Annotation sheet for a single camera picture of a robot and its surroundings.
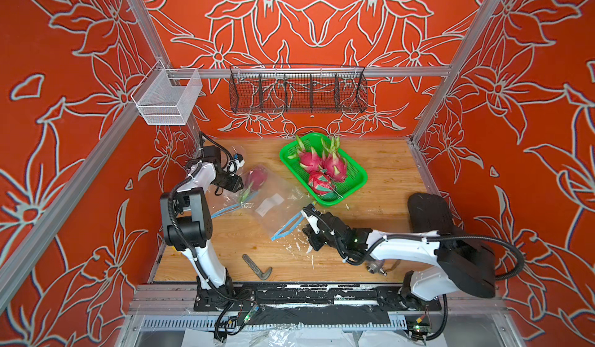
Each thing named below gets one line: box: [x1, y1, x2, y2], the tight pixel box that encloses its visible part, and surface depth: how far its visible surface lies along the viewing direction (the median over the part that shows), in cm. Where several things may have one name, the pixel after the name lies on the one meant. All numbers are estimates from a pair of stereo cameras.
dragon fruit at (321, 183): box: [308, 170, 344, 202], surface depth 92 cm
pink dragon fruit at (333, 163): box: [320, 136, 348, 183], surface depth 100 cm
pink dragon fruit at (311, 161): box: [287, 134, 324, 174], surface depth 102 cm
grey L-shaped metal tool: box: [241, 254, 273, 281], surface depth 80 cm
